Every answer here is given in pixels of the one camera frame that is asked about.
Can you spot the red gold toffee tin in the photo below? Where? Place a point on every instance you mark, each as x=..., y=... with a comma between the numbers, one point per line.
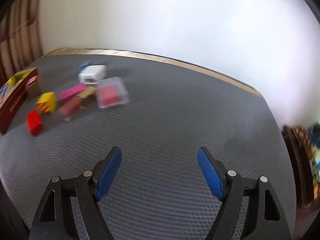
x=13, y=96

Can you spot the small red white box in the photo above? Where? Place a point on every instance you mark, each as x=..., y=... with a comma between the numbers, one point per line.
x=33, y=87

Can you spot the magenta rectangular block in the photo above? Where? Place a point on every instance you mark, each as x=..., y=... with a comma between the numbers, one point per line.
x=71, y=92

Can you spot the yellow red striped block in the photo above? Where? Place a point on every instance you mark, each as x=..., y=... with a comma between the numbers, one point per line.
x=47, y=103

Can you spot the small blue patterned block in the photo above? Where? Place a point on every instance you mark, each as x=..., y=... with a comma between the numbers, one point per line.
x=84, y=65

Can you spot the red rectangular block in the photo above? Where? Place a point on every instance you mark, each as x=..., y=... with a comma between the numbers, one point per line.
x=34, y=123

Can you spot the white power adapter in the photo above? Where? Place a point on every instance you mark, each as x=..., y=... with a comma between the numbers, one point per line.
x=92, y=74

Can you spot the dark wooden side furniture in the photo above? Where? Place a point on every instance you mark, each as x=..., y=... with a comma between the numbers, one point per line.
x=303, y=151

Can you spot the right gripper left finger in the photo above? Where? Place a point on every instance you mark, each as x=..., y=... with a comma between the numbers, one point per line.
x=54, y=216

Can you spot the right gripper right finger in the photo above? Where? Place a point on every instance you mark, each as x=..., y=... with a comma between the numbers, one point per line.
x=265, y=217

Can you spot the gold cap lip gloss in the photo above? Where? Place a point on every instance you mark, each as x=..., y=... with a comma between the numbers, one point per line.
x=69, y=108

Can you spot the clear box with red item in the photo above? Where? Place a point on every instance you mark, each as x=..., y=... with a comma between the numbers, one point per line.
x=111, y=92

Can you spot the brown curtain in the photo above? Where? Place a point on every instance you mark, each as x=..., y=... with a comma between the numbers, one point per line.
x=20, y=36

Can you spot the grey mesh mat gold trim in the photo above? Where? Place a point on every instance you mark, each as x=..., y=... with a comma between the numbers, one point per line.
x=159, y=191

